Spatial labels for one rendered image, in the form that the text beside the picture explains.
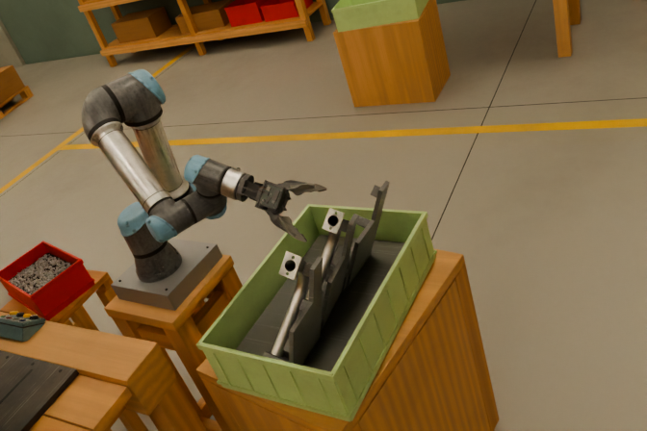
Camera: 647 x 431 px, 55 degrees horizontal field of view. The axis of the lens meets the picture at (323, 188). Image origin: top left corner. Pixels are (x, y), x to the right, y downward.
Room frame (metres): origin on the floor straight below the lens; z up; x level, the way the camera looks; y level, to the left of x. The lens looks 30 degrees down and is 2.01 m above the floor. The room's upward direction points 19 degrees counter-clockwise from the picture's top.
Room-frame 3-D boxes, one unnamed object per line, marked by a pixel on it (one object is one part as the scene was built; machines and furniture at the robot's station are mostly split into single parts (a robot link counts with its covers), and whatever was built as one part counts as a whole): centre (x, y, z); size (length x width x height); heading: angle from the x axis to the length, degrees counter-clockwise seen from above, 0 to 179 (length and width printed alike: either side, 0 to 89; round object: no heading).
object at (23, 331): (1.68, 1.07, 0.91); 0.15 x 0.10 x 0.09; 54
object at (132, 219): (1.75, 0.58, 1.08); 0.13 x 0.12 x 0.14; 119
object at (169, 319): (1.74, 0.59, 0.83); 0.32 x 0.32 x 0.04; 52
